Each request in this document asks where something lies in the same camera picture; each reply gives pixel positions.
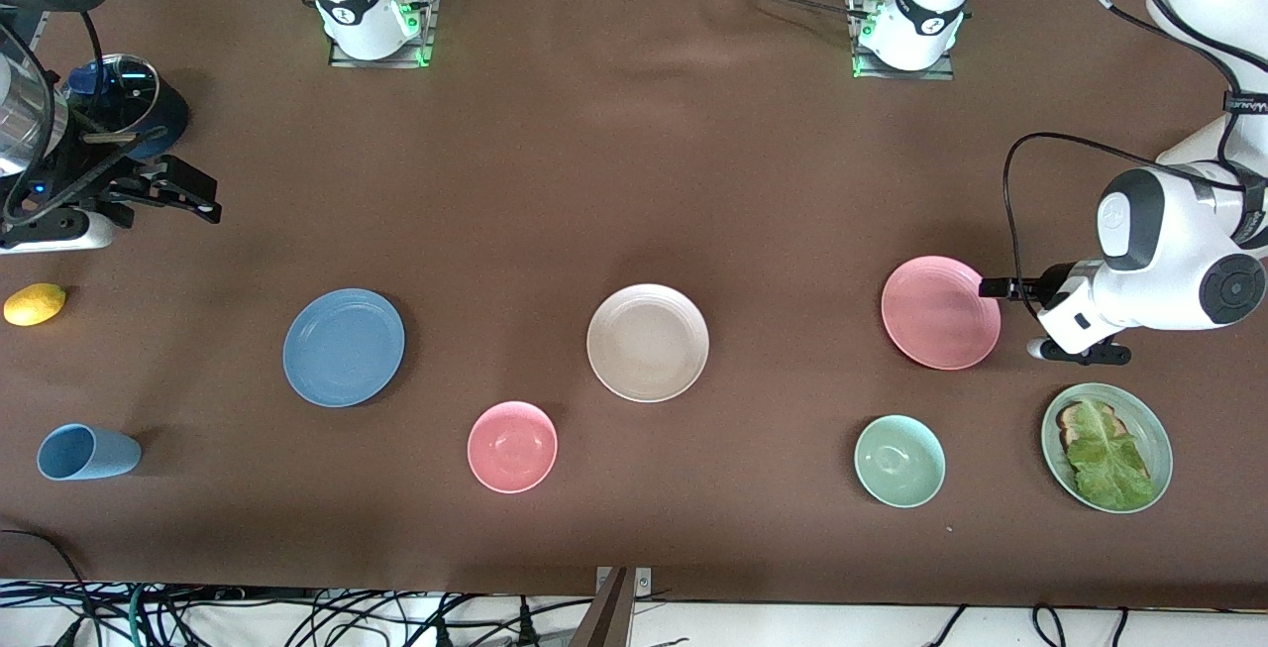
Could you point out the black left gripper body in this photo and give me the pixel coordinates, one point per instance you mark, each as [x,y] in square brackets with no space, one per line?
[1042,286]

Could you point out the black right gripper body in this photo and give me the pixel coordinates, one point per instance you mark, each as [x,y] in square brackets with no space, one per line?
[87,187]

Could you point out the pink plate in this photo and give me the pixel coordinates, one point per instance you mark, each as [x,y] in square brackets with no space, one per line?
[936,315]

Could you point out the blue plate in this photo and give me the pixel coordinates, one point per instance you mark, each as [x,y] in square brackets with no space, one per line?
[344,348]

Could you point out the dark blue pot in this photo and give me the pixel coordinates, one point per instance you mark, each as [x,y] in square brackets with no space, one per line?
[173,117]

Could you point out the yellow lemon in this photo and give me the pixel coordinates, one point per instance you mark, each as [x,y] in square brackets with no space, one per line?
[35,305]

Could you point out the brown bread slice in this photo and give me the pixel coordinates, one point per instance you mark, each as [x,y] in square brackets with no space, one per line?
[1066,421]

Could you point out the green plate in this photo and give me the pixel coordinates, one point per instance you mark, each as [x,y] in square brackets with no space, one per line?
[1154,439]

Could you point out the green lettuce leaf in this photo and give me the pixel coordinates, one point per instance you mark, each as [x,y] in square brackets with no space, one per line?
[1109,469]

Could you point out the small green bowl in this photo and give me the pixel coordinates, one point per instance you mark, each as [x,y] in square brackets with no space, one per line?
[899,461]

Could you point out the blue cup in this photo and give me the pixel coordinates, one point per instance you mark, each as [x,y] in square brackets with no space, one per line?
[89,454]

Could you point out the brown table cloth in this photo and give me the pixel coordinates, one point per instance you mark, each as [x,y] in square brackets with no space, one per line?
[555,181]

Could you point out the beige plate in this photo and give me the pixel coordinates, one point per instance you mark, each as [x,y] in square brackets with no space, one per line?
[648,343]

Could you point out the small pink bowl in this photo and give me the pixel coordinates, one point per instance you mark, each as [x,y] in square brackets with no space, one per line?
[512,447]

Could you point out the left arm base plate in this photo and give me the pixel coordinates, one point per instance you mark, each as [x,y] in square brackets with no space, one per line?
[941,67]

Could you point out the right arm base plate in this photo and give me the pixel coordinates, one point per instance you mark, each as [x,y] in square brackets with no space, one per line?
[421,43]

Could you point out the silver mounting bracket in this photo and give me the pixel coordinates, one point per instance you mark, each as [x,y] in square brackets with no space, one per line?
[644,580]

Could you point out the dark camera pole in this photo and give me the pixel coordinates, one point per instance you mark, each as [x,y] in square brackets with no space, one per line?
[609,617]

